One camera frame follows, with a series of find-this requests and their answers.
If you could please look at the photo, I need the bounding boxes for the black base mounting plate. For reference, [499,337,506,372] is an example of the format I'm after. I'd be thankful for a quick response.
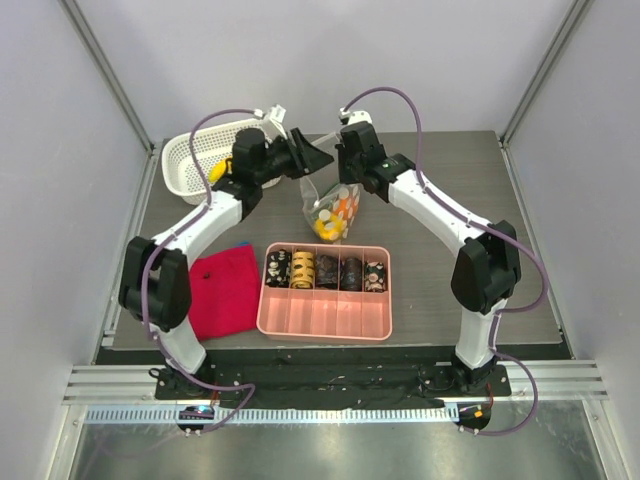
[153,362,512,409]

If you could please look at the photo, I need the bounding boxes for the black white dotted cloth roll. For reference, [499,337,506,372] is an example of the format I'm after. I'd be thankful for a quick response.
[265,249,292,288]

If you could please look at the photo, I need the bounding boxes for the yellow toy banana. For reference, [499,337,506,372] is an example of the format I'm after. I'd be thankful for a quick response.
[208,157,232,185]

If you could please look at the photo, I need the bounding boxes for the aluminium frame rail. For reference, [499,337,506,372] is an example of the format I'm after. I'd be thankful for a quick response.
[63,360,608,410]

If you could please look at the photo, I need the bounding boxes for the green toy cucumber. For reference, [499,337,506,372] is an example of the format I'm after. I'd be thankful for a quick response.
[323,183,341,196]

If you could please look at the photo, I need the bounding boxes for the white slotted cable duct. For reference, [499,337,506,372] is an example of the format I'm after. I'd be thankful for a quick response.
[84,403,459,425]

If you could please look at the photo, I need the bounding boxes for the dark floral rose cloth roll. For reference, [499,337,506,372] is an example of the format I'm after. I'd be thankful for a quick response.
[363,260,387,293]

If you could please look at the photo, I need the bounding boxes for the clear polka dot zip bag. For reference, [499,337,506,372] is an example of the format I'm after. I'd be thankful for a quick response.
[299,133,361,244]

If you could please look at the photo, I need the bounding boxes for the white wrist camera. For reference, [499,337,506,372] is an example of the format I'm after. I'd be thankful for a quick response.
[253,104,287,141]
[339,108,373,134]

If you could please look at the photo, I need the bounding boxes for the red folded cloth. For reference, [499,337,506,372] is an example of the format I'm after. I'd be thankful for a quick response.
[188,243,261,341]

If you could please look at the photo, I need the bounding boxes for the yellow toy fruit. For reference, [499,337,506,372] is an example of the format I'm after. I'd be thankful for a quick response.
[312,209,347,243]

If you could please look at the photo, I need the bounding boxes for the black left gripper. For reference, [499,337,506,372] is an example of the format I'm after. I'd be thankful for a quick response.
[253,128,332,185]

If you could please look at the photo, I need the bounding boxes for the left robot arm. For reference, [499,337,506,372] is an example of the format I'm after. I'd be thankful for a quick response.
[118,128,333,399]

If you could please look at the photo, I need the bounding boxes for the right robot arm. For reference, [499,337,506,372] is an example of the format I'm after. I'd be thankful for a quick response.
[336,120,521,395]

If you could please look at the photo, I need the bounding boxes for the yellow black cloth roll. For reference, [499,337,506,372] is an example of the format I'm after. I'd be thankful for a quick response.
[290,251,315,289]

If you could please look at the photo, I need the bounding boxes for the white perforated plastic basket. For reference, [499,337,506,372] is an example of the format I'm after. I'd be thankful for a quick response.
[161,119,271,206]

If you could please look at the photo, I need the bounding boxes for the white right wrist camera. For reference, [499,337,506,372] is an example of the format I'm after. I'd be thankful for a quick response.
[339,108,373,134]

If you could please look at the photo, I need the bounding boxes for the orange toy fruit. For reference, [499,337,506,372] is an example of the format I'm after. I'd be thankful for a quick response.
[333,195,359,220]

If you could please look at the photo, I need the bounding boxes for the pink divided organizer tray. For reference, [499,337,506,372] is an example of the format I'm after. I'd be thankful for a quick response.
[255,242,394,343]

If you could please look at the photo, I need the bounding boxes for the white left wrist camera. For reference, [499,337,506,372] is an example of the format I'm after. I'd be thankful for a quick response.
[253,104,287,141]

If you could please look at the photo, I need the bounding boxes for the dark blue patterned cloth roll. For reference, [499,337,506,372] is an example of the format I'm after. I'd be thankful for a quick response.
[339,256,363,292]

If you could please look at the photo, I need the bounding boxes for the dark brown patterned cloth roll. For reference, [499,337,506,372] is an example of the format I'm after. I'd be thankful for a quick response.
[315,254,339,290]

